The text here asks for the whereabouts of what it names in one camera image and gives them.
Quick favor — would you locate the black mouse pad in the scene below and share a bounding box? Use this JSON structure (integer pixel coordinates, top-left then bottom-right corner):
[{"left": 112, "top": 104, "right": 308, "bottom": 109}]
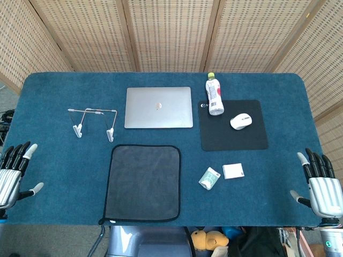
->
[{"left": 197, "top": 100, "right": 270, "bottom": 152}]

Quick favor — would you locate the woven folding screen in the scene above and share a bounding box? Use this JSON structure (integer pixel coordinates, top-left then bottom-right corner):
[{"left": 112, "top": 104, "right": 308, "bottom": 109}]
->
[{"left": 0, "top": 0, "right": 343, "bottom": 158}]

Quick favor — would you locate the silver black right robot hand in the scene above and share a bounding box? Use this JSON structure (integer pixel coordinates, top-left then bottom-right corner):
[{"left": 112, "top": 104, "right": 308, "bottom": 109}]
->
[{"left": 290, "top": 148, "right": 343, "bottom": 218}]

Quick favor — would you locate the silver laptop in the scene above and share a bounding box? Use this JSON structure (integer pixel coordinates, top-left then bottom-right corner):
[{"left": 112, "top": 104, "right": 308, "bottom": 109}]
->
[{"left": 124, "top": 86, "right": 194, "bottom": 130}]

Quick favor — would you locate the grey robot torso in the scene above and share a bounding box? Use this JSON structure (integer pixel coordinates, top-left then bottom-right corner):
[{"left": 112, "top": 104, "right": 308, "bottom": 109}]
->
[{"left": 107, "top": 226, "right": 193, "bottom": 257}]

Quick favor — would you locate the wire laptop stand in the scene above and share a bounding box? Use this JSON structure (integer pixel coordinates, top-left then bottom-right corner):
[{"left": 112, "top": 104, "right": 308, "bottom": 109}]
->
[{"left": 67, "top": 108, "right": 118, "bottom": 142}]

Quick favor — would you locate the black bag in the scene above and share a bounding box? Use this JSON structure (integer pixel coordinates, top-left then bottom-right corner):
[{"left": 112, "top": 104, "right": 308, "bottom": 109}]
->
[{"left": 227, "top": 226, "right": 285, "bottom": 257}]

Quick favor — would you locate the orange wooden box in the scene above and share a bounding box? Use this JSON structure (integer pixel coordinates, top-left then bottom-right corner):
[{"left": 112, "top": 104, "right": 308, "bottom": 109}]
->
[{"left": 292, "top": 230, "right": 330, "bottom": 257}]

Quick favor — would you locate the blue object under table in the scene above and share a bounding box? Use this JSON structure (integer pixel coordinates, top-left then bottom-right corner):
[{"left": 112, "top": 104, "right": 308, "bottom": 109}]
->
[{"left": 221, "top": 226, "right": 243, "bottom": 239}]

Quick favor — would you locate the grey and blue cloth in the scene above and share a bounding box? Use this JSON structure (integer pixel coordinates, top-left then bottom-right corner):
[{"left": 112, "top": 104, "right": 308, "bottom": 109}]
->
[{"left": 98, "top": 145, "right": 182, "bottom": 225}]

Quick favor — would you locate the white tissue pack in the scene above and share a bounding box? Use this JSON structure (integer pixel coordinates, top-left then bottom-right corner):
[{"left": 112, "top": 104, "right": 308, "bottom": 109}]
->
[{"left": 222, "top": 163, "right": 245, "bottom": 180}]

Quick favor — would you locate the white computer mouse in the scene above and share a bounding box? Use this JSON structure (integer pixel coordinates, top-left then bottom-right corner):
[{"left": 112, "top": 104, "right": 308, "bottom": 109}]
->
[{"left": 229, "top": 113, "right": 252, "bottom": 131}]

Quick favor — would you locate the black equipment with cables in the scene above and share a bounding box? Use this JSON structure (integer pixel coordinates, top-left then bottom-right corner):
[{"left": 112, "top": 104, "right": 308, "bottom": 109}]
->
[{"left": 0, "top": 109, "right": 16, "bottom": 147}]

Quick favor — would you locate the dark cable under table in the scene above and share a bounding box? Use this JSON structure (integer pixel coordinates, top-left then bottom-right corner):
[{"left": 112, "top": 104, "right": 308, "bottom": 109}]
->
[{"left": 90, "top": 226, "right": 107, "bottom": 257}]

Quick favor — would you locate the blue carpet table cover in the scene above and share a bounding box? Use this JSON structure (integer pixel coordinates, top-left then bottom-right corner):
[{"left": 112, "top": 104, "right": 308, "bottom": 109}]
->
[{"left": 0, "top": 71, "right": 326, "bottom": 228}]

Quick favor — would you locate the white plastic drink bottle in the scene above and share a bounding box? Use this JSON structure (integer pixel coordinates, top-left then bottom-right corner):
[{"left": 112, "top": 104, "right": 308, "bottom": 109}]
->
[{"left": 205, "top": 72, "right": 225, "bottom": 116}]

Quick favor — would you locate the green tissue pack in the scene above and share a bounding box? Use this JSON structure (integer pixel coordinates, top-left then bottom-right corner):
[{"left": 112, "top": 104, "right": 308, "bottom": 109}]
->
[{"left": 198, "top": 167, "right": 222, "bottom": 191}]

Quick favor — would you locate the yellow plush toy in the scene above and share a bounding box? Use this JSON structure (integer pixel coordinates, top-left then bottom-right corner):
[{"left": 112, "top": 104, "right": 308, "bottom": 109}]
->
[{"left": 190, "top": 230, "right": 230, "bottom": 252}]

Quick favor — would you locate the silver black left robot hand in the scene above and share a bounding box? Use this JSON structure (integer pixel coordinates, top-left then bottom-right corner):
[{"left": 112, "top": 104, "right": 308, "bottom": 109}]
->
[{"left": 0, "top": 141, "right": 45, "bottom": 215}]

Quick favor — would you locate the striped shoe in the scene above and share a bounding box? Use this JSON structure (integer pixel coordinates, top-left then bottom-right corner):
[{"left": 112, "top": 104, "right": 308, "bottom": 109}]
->
[{"left": 277, "top": 227, "right": 292, "bottom": 250}]

